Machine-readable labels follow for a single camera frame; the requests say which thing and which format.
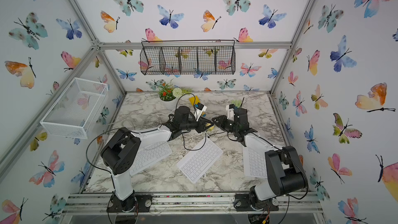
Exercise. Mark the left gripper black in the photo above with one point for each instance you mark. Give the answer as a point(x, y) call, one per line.
point(201, 123)

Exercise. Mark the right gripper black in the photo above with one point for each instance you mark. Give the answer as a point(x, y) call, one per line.
point(222, 120)

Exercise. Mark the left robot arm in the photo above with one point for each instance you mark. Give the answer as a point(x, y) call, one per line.
point(121, 151)

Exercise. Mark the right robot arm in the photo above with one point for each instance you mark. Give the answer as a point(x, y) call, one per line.
point(285, 174)

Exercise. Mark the right white keyboard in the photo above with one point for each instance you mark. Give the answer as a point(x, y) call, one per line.
point(254, 164)

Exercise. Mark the white keyboard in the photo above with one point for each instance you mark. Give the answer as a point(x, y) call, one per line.
point(149, 156)
point(196, 163)
point(254, 164)

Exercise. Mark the middle white keyboard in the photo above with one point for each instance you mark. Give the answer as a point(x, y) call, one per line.
point(196, 163)

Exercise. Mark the left white keyboard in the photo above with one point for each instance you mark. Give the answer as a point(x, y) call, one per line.
point(149, 156)

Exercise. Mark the potted plant white pot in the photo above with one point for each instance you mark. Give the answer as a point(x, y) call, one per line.
point(170, 93)

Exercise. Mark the black wire wall basket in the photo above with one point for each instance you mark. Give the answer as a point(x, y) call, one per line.
point(188, 57)

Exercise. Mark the white mesh wall basket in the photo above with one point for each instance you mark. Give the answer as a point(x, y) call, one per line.
point(75, 109)

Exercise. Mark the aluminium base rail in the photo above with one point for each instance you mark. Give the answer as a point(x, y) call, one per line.
point(194, 203)

